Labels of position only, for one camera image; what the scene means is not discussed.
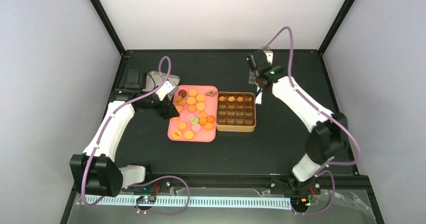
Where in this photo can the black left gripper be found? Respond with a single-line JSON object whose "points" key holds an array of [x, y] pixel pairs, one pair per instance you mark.
{"points": [[166, 113]]}

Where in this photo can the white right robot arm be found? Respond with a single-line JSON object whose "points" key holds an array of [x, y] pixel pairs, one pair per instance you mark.
{"points": [[326, 133]]}

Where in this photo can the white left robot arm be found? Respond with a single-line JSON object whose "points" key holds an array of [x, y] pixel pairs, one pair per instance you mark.
{"points": [[94, 171]]}

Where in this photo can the dark chocolate round cookie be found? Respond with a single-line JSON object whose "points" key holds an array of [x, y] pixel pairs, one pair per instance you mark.
{"points": [[182, 93]]}

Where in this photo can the pink sandwich cookie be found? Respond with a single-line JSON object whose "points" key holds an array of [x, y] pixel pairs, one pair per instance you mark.
{"points": [[196, 127], [190, 116]]}

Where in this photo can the yellow biscuit red cross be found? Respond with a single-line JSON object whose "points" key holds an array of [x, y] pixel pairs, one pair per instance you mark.
{"points": [[176, 134]]}

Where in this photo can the silver metal tin lid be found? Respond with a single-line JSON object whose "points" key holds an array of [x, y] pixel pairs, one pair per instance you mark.
{"points": [[155, 78]]}

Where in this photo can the pink plastic tray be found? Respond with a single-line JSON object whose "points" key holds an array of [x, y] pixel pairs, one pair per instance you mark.
{"points": [[208, 130]]}

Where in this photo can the green sandwich cookie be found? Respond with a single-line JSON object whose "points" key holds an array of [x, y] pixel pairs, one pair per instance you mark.
{"points": [[195, 120]]}

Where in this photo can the chocolate chip round cookie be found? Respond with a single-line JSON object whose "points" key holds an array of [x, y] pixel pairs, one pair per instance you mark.
{"points": [[210, 119]]}

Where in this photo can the gold cookie tin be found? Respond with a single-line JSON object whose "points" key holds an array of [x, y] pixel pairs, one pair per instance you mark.
{"points": [[236, 116]]}

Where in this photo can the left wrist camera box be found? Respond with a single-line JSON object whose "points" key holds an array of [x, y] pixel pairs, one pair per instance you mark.
{"points": [[168, 88]]}

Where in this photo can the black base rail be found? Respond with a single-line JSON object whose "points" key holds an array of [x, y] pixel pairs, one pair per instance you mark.
{"points": [[277, 184]]}

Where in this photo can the white slotted cable duct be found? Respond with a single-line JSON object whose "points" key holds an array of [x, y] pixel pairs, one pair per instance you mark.
{"points": [[199, 201]]}

